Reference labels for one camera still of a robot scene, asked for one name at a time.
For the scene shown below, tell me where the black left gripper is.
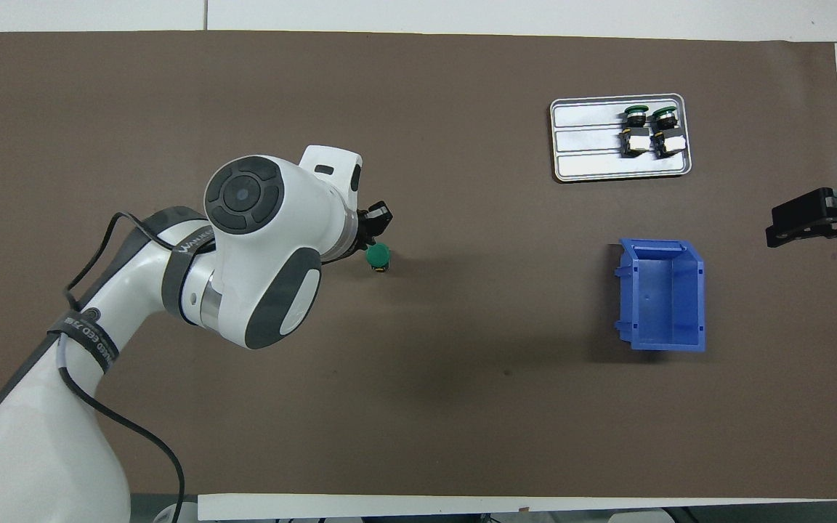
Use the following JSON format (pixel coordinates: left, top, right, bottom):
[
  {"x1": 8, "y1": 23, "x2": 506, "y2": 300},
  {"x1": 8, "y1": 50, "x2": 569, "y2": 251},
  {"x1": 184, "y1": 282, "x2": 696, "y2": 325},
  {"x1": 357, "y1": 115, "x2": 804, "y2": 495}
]
[{"x1": 349, "y1": 201, "x2": 395, "y2": 258}]

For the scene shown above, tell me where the brown paper table mat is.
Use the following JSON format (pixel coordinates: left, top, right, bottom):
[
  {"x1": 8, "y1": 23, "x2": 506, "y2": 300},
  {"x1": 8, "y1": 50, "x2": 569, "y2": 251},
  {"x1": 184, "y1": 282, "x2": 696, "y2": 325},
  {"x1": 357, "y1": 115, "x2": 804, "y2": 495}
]
[{"x1": 0, "y1": 31, "x2": 837, "y2": 500}]

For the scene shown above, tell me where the blue plastic storage bin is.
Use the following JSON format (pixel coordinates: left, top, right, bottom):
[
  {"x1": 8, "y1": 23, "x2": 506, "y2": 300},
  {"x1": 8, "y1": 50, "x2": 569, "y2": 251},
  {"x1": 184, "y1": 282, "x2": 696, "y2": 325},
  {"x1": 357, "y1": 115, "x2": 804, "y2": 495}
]
[{"x1": 613, "y1": 238, "x2": 707, "y2": 353}]

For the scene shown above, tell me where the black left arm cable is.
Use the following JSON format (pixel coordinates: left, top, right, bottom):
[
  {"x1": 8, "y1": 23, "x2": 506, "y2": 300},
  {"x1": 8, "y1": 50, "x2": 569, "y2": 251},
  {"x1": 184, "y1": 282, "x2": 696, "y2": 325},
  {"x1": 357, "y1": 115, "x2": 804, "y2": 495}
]
[{"x1": 62, "y1": 212, "x2": 187, "y2": 523}]

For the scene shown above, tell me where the grey metal tray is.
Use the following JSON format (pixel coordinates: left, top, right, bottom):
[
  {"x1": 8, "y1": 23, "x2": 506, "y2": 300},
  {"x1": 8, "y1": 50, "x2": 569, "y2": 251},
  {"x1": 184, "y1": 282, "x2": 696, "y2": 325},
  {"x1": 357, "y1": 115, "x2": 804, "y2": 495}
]
[{"x1": 549, "y1": 93, "x2": 693, "y2": 183}]

